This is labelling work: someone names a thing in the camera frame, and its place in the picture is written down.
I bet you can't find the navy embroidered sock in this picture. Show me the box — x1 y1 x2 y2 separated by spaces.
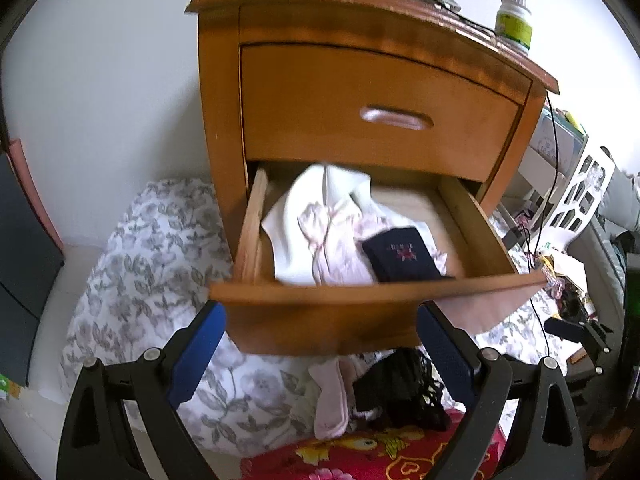
361 226 447 284

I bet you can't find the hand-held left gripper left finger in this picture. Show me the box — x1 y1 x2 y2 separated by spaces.
55 299 229 480

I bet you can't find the black lace garment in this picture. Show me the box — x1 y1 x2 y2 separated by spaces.
352 347 452 432

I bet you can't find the dark panel with pink edge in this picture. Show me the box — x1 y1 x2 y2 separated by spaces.
0 139 67 389

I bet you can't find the grey cushion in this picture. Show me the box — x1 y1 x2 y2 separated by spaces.
597 167 640 234

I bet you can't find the pale pink garment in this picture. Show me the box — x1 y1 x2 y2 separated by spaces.
297 200 392 287

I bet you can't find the green printed packet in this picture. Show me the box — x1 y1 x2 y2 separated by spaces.
0 375 24 402

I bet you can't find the white bottle green label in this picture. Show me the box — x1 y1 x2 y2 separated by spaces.
495 0 532 56

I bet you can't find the black hair accessory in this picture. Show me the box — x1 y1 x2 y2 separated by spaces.
556 292 597 322

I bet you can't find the wooden nightstand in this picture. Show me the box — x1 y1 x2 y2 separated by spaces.
187 0 559 286

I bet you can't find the shallow wooden drawer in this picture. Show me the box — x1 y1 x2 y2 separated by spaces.
240 44 534 184

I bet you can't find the plain white garment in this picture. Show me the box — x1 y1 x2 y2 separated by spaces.
261 162 437 287

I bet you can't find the black power cable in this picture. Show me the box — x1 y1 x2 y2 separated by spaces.
530 92 562 367

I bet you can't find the grey floral bed sheet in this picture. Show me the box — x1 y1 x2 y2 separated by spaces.
60 177 571 456

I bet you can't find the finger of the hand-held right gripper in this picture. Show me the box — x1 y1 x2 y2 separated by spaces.
543 315 586 344

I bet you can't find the pale pink cloth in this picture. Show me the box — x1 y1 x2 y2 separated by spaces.
307 357 362 439

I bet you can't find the white cutout desk organizer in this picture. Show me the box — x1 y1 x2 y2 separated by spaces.
500 107 617 257

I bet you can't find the red floral quilt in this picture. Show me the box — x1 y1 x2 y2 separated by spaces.
240 407 507 480

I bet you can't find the deep wooden drawer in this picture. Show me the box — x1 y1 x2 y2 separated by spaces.
210 160 549 359

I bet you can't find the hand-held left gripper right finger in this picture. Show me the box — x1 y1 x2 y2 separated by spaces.
415 301 587 480

